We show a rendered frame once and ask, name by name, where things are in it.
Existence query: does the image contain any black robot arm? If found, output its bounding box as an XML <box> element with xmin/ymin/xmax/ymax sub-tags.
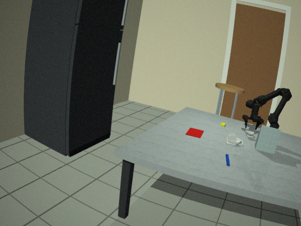
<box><xmin>245</xmin><ymin>88</ymin><xmax>292</xmax><ymax>129</ymax></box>

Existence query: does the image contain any red flat rectangular plate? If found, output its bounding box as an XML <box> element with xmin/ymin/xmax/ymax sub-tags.
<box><xmin>186</xmin><ymin>128</ymin><xmax>203</xmax><ymax>138</ymax></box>

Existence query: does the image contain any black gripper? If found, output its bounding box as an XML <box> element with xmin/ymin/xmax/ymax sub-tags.
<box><xmin>242</xmin><ymin>110</ymin><xmax>264</xmax><ymax>130</ymax></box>

